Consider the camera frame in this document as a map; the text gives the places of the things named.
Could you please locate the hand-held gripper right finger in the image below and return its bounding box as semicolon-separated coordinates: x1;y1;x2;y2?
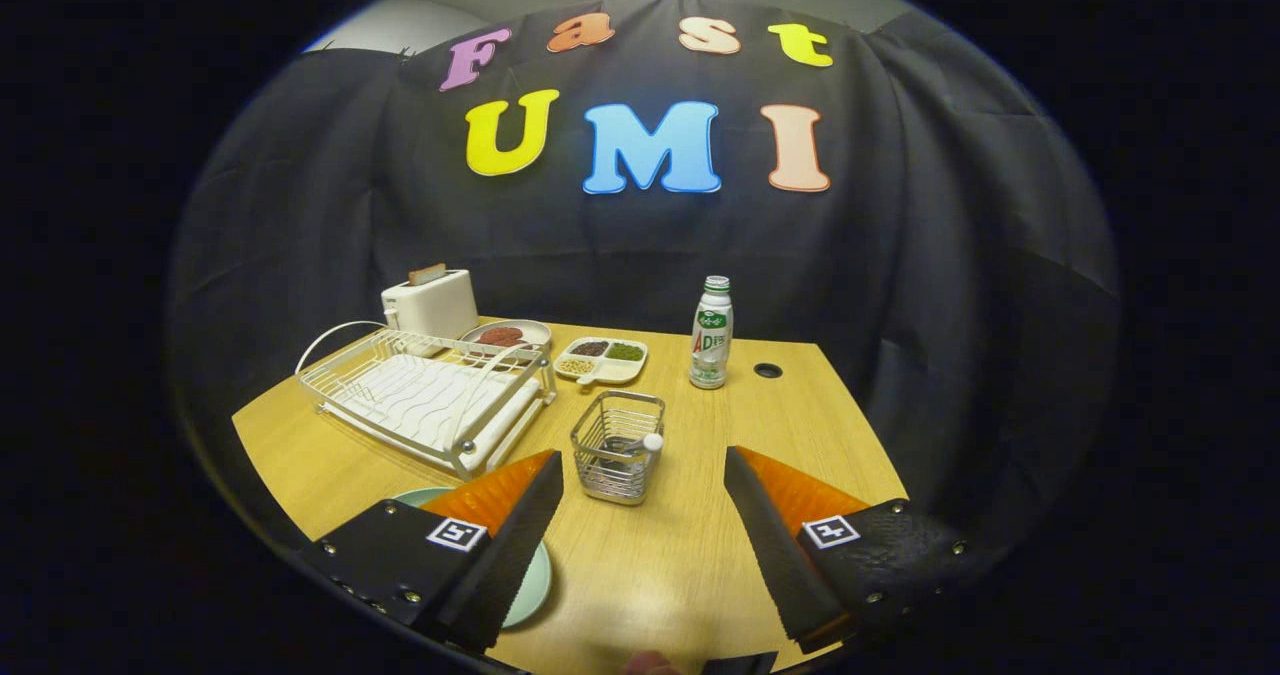
723;445;1001;656

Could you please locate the white divided snack tray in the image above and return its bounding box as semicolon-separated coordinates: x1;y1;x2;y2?
553;336;649;388

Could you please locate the beige round plate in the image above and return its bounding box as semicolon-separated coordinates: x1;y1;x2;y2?
460;319;553;366

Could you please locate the white toaster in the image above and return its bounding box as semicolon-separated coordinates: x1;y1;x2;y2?
381;269;480;341

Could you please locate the black backdrop cloth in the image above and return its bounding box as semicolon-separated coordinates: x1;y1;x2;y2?
165;0;1121;556

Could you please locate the pale green plate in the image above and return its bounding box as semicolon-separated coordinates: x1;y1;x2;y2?
392;486;553;629

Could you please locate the metal wire basket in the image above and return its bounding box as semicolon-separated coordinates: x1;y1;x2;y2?
570;390;667;506

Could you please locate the white bottle with green label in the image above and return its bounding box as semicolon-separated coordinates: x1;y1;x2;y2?
689;275;734;391

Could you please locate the white wire dish rack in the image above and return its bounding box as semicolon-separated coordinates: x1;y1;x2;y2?
295;320;558;482

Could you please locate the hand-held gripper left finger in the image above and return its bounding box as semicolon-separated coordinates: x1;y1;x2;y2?
300;450;565;654

